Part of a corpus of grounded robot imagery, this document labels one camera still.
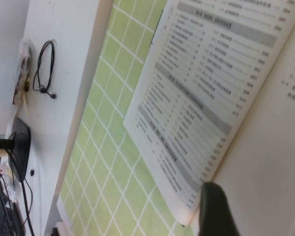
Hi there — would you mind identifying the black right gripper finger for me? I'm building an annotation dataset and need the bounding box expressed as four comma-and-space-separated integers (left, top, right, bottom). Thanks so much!
198, 181, 239, 236

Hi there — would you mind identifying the hardcover technical book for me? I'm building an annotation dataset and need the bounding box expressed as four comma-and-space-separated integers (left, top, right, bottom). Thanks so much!
122, 0, 295, 227

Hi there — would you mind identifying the green white checked tablecloth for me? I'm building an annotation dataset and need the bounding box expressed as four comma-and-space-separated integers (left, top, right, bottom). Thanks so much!
56, 0, 205, 236

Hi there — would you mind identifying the black computer monitor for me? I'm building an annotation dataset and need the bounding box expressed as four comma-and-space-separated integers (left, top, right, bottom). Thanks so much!
0, 117, 31, 183

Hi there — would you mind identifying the white side desk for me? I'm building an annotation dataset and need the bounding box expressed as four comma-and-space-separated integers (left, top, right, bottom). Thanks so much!
4, 0, 114, 236

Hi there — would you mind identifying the black keyboard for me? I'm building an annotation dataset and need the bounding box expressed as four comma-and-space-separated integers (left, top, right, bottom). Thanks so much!
0, 183, 26, 236

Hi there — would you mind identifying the clear plastic bag of parts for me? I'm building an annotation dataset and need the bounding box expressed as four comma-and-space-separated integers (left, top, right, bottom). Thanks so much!
11, 36, 34, 116

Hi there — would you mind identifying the black power cable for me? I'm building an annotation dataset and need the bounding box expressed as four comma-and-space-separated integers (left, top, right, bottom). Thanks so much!
19, 176, 38, 236

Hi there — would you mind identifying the coiled black cable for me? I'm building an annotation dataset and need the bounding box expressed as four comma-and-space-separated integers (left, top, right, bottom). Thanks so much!
32, 40, 58, 100

